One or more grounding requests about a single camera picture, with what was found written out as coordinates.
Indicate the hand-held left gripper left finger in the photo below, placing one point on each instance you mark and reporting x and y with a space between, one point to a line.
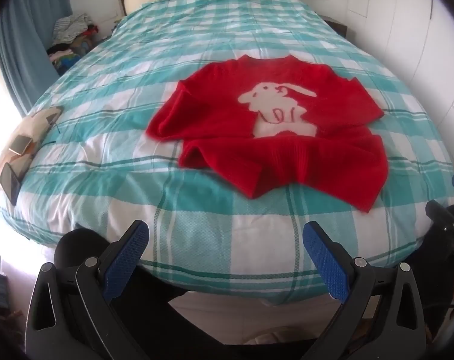
128 255

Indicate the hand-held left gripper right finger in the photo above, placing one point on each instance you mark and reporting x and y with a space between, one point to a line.
326 258

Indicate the red sweater with white rabbit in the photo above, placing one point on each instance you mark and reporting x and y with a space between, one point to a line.
219 127

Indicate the pile of mixed clothes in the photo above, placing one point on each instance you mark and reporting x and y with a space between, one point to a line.
71 33

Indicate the white mattress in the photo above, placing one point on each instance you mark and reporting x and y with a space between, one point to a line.
249 315

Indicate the dark phone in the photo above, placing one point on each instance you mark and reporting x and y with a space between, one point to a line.
10 183

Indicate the beige patterned pillow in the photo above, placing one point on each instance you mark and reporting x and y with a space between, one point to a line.
35 123

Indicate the white wardrobe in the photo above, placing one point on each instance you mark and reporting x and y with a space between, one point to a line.
399 26

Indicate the teal checked blanket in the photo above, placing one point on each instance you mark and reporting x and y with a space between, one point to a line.
137 82

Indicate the dark nightstand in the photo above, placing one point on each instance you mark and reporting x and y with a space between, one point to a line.
336 26

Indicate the blue curtain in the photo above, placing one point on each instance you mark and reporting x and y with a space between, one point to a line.
24 26

